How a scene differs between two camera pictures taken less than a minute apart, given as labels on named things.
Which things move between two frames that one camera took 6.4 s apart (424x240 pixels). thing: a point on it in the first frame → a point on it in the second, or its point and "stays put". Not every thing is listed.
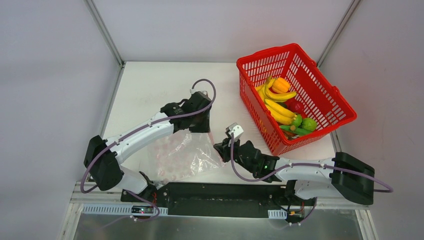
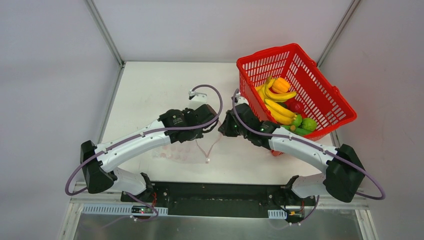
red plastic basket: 323,102 stays put
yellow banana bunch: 282,116 stays put
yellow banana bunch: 266,94 stays put
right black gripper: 228,147 → 227,125
